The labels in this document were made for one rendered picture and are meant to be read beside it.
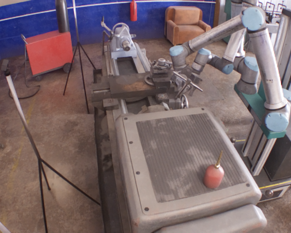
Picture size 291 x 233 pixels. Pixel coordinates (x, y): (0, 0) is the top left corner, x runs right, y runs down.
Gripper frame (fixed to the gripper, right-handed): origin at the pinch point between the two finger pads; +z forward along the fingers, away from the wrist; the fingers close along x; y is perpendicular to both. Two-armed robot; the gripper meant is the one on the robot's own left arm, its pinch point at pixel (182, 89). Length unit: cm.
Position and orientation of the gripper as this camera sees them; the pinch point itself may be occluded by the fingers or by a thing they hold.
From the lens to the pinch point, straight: 132.4
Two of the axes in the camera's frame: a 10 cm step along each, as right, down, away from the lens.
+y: -5.2, 7.1, 4.8
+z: -1.2, 5.0, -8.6
